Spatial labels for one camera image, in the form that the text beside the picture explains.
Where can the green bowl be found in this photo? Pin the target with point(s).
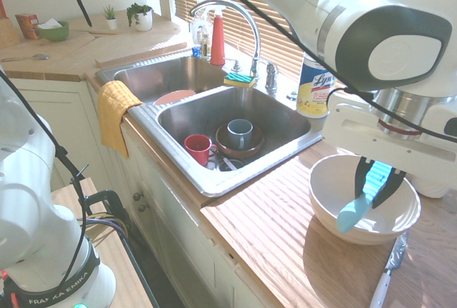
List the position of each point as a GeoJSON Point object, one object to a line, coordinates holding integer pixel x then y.
{"type": "Point", "coordinates": [54, 34]}

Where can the red cup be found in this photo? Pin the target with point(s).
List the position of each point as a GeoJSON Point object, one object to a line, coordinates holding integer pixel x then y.
{"type": "Point", "coordinates": [198, 147]}

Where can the yellow dish cloth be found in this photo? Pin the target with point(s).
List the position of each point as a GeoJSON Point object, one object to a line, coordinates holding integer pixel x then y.
{"type": "Point", "coordinates": [112, 115]}

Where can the white crumpled paper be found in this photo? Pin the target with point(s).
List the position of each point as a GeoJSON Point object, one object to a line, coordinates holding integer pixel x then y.
{"type": "Point", "coordinates": [51, 23]}

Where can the light blue ridged knife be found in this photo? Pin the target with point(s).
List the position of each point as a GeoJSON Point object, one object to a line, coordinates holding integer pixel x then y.
{"type": "Point", "coordinates": [357, 208]}

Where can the cream ceramic bowl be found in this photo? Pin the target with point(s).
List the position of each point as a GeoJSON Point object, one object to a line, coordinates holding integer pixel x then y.
{"type": "Point", "coordinates": [332, 186]}

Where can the metal spoon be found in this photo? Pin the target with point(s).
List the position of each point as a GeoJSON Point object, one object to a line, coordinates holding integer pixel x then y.
{"type": "Point", "coordinates": [25, 58]}

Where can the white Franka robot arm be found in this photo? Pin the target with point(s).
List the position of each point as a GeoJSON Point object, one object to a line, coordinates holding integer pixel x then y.
{"type": "Point", "coordinates": [357, 4]}

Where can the round metal cabinet knob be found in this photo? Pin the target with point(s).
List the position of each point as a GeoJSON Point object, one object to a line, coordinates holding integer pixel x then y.
{"type": "Point", "coordinates": [137, 196]}
{"type": "Point", "coordinates": [143, 208]}

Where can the clear plastic bottle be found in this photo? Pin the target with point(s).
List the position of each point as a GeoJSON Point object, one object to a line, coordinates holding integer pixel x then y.
{"type": "Point", "coordinates": [199, 31]}

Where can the black C-clamp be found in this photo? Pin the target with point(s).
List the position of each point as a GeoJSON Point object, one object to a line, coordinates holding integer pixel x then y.
{"type": "Point", "coordinates": [107, 197]}

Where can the chrome gooseneck faucet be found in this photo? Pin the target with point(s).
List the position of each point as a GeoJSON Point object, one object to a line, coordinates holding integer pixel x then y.
{"type": "Point", "coordinates": [250, 22]}

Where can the small spiky potted plant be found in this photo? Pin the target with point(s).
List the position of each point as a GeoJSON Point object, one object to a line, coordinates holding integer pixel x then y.
{"type": "Point", "coordinates": [110, 20]}

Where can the trailing plant in white pot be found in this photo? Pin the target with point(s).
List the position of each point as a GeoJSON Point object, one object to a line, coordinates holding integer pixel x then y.
{"type": "Point", "coordinates": [143, 20]}

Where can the grey mug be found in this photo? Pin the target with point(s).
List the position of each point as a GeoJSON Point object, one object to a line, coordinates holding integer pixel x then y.
{"type": "Point", "coordinates": [240, 134]}

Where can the yellow and green sponge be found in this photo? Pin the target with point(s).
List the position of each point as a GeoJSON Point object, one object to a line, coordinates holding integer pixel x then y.
{"type": "Point", "coordinates": [239, 79]}

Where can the chrome side sprayer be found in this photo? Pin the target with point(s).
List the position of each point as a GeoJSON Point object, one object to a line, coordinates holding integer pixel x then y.
{"type": "Point", "coordinates": [271, 75]}

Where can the Lysol wipes canister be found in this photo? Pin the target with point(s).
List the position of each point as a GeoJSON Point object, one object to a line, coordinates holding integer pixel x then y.
{"type": "Point", "coordinates": [314, 93]}

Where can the red spray bottle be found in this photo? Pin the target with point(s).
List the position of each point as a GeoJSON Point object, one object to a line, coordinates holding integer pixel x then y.
{"type": "Point", "coordinates": [218, 43]}

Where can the orange cardboard box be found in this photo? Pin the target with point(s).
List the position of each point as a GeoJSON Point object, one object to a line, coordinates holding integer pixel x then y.
{"type": "Point", "coordinates": [26, 25]}

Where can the brown ceramic bowl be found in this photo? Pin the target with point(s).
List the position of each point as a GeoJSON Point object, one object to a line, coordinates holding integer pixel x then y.
{"type": "Point", "coordinates": [232, 151]}

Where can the metal sink drain strainer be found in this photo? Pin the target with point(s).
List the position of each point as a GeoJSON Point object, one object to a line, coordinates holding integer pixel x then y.
{"type": "Point", "coordinates": [232, 165]}

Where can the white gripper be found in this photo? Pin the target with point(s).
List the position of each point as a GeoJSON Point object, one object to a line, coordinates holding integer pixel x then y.
{"type": "Point", "coordinates": [357, 133]}

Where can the orange plate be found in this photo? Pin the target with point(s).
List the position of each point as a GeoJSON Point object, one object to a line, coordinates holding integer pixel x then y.
{"type": "Point", "coordinates": [171, 98]}

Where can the wooden knife block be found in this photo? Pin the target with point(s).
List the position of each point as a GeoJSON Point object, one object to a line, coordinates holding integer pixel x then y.
{"type": "Point", "coordinates": [8, 33]}

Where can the wooden robot mounting table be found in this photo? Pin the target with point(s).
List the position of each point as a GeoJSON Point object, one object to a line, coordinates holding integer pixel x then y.
{"type": "Point", "coordinates": [118, 272]}

